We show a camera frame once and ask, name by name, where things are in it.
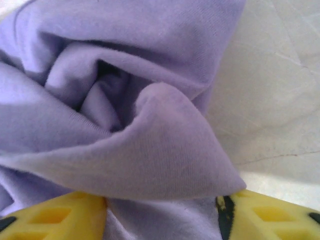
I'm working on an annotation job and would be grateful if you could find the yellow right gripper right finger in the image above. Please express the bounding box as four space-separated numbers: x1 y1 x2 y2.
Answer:
215 189 320 240

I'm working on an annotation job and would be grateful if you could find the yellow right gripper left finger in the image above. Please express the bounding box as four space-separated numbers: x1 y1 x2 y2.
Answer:
0 191 109 240

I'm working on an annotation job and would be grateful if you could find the purple t-shirt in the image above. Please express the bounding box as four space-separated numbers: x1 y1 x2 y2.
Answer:
0 0 247 240

